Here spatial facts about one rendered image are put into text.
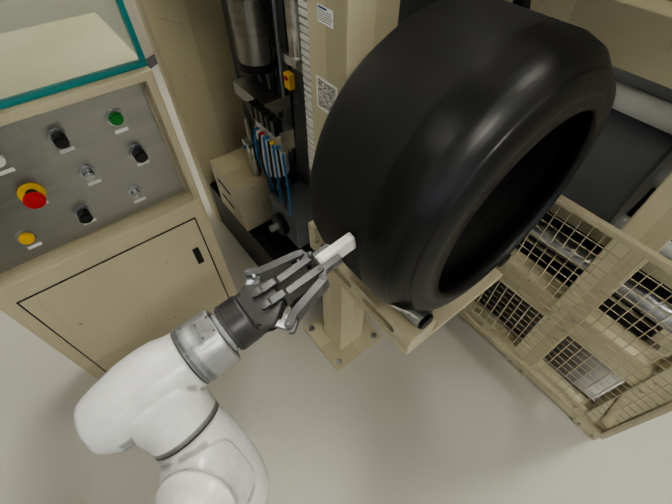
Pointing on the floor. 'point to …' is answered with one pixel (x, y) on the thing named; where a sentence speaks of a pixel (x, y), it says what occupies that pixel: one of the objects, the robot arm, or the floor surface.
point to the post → (323, 55)
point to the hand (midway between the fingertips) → (336, 252)
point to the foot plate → (344, 347)
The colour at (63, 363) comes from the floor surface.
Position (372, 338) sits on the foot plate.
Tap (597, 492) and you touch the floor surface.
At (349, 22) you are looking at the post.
